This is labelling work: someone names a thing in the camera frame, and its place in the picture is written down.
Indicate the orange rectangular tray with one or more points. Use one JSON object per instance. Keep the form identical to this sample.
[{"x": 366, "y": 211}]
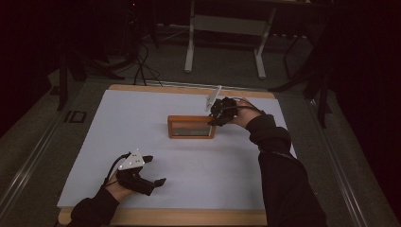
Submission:
[{"x": 176, "y": 121}]

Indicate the black metal stand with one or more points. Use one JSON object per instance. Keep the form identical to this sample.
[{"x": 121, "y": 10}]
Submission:
[{"x": 315, "y": 78}]

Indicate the grey metal stand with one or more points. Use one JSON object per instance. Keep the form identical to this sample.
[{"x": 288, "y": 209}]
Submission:
[{"x": 227, "y": 25}]

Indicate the metal floor rail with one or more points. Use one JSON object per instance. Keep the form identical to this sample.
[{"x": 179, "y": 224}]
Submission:
[
  {"x": 28, "y": 164},
  {"x": 340, "y": 170}
]

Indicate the white table mat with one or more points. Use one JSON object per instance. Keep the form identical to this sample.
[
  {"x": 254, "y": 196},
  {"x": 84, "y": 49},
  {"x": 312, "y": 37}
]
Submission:
[{"x": 189, "y": 170}]

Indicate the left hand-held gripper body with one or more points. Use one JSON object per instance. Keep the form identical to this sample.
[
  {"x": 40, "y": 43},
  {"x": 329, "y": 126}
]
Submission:
[{"x": 134, "y": 176}]

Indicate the person's left hand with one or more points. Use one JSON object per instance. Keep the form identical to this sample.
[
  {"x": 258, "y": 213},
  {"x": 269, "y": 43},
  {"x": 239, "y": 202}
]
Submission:
[{"x": 118, "y": 190}]

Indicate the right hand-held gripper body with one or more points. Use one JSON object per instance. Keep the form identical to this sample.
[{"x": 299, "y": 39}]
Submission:
[{"x": 225, "y": 110}]

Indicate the person's right hand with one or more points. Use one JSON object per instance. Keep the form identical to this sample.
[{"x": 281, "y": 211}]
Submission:
[{"x": 247, "y": 116}]

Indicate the black floor plate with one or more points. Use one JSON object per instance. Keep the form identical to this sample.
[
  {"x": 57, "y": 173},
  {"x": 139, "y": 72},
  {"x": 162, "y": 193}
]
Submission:
[{"x": 75, "y": 116}]

